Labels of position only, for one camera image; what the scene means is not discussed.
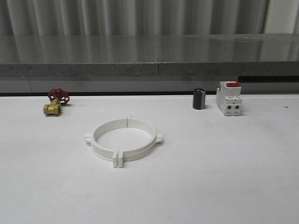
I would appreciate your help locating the brass valve red handwheel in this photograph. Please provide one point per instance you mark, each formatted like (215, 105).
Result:
(57, 97)

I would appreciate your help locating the white circuit breaker red switch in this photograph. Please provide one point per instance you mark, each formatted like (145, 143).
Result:
(228, 98)

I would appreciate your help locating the grey stone counter ledge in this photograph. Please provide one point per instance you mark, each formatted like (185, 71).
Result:
(263, 63)

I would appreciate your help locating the white half pipe clamp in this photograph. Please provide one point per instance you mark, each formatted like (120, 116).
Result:
(135, 140)
(117, 156)

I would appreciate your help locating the grey pleated curtain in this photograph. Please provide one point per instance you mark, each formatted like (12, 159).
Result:
(148, 17)

